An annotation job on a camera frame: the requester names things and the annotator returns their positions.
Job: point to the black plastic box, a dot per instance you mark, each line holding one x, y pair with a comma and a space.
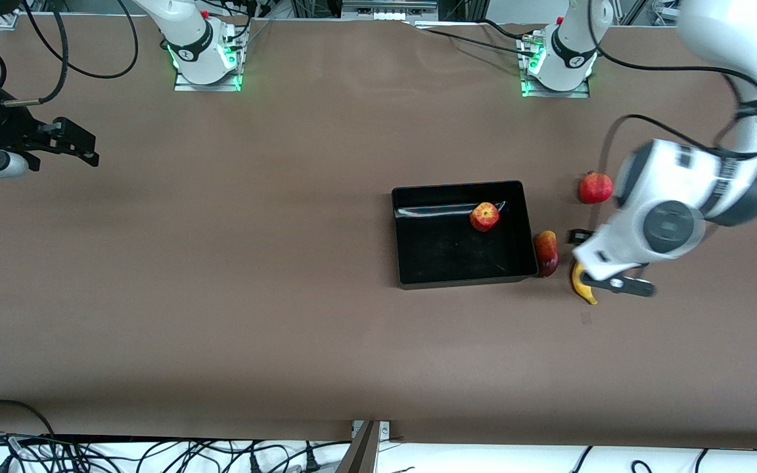
451, 256

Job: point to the yellow banana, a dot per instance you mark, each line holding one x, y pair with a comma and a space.
581, 288

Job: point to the grey metal beam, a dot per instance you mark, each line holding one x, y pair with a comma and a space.
359, 453

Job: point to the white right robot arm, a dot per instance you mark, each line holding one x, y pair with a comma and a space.
188, 33

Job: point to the red pomegranate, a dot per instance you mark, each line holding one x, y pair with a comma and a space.
595, 188

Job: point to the brown table cover sheet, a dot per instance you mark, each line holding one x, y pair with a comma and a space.
352, 361

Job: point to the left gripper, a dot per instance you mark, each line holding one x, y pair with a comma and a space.
578, 235

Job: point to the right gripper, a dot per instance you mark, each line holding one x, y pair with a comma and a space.
9, 128

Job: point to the small metal bracket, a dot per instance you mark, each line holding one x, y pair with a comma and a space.
385, 430

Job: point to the white power strip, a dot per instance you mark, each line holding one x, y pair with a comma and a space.
385, 13

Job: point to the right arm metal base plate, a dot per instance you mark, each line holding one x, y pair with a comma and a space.
224, 85

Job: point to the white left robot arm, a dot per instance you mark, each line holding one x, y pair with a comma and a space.
671, 226

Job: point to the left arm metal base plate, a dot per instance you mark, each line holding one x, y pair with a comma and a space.
529, 90

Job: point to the red apple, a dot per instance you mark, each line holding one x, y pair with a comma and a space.
484, 217

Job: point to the red yellow mango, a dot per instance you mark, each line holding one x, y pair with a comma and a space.
547, 255

